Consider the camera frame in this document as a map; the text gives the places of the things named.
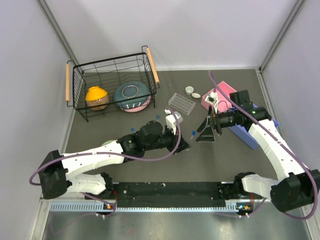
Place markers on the blue plastic box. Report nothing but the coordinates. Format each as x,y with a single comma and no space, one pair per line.
245,135

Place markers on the clear test tube rack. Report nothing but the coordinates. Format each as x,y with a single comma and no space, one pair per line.
181,103

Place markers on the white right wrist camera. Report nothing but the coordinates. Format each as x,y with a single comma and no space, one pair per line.
212,98

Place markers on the black wire basket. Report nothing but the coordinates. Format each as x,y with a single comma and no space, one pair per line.
109,74

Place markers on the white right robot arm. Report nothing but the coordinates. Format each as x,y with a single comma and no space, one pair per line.
295,185

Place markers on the green ceramic bowl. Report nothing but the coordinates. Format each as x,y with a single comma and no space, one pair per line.
107,143

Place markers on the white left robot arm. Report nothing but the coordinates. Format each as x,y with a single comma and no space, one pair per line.
68,173

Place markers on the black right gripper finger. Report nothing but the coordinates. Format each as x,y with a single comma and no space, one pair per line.
206,135
208,121

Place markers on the aluminium cable rail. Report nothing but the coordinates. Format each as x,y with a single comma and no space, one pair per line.
113,195

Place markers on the small white lid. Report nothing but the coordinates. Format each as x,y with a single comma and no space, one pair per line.
195,95

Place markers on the orange ceramic bowl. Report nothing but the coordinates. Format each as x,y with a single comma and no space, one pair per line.
97,98

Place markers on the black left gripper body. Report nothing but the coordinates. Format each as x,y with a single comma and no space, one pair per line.
167,139

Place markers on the pink ceramic plate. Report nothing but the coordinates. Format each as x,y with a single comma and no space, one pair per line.
139,108

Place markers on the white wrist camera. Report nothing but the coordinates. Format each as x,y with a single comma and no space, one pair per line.
171,121
212,98

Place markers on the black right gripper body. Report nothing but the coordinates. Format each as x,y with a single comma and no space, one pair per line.
227,119

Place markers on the small white cup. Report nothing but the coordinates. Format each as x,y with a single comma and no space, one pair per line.
189,90

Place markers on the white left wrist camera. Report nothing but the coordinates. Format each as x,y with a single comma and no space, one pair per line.
171,121

